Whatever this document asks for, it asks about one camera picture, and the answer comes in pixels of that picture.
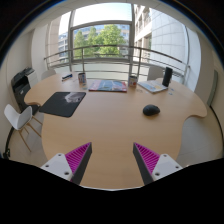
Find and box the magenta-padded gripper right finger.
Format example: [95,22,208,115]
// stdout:
[132,142,184,186]

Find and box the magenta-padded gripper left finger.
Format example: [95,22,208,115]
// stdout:
[40,142,93,185]

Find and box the black computer mouse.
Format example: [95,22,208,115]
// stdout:
[142,104,161,117]

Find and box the black mouse pad with print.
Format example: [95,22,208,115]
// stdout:
[38,91,87,118]

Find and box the white chair with wooden legs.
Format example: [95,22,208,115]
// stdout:
[3,103,44,153]

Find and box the white and blue booklet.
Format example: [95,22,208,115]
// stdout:
[137,79,169,94]

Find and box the red magazine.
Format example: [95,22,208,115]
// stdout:
[88,79,129,93]

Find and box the printed mug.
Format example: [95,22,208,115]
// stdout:
[77,72,88,85]
[128,74,139,88]

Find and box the black upright speaker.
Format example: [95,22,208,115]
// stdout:
[161,66,174,88]

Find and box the black office printer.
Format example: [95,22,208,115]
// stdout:
[10,67,39,113]

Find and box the grey metal balcony railing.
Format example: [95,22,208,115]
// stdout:
[43,44,191,83]

